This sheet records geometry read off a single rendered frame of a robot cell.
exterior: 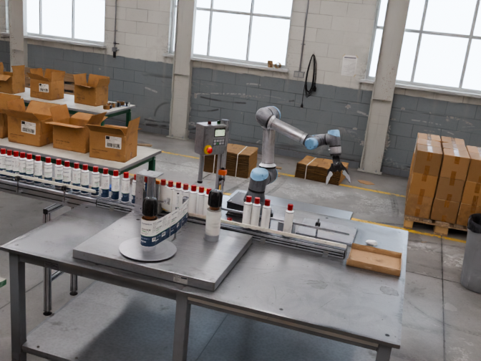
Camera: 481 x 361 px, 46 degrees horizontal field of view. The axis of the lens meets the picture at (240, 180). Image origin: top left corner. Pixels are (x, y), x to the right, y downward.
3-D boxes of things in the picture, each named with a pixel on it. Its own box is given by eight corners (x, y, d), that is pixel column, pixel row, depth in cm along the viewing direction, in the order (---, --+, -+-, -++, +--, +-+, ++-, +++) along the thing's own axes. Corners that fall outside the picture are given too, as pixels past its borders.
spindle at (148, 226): (137, 249, 299) (139, 198, 291) (144, 243, 308) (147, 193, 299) (152, 253, 297) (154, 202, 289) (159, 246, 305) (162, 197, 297)
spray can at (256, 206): (248, 229, 345) (252, 198, 339) (250, 226, 350) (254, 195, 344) (256, 230, 344) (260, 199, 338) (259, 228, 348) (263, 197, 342)
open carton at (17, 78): (-17, 92, 748) (-17, 63, 737) (8, 87, 796) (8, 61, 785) (7, 95, 740) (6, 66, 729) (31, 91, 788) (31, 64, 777)
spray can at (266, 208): (258, 231, 343) (262, 200, 337) (260, 228, 348) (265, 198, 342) (267, 233, 342) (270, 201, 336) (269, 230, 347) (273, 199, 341)
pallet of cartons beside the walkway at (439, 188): (480, 243, 608) (499, 163, 582) (401, 228, 629) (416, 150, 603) (470, 209, 719) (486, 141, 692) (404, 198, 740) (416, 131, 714)
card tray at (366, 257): (346, 265, 321) (346, 258, 320) (351, 248, 345) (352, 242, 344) (399, 276, 313) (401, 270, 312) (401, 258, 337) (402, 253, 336)
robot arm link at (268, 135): (254, 185, 389) (257, 106, 375) (263, 180, 402) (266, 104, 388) (270, 188, 383) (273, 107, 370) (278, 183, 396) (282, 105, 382)
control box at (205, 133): (193, 152, 351) (195, 122, 345) (215, 150, 361) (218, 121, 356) (202, 156, 343) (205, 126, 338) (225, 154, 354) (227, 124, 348)
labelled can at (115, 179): (109, 200, 370) (110, 170, 364) (113, 198, 375) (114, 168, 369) (116, 201, 369) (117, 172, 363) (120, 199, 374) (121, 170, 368)
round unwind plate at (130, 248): (108, 254, 293) (108, 252, 292) (135, 234, 321) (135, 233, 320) (161, 267, 285) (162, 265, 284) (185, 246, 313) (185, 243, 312)
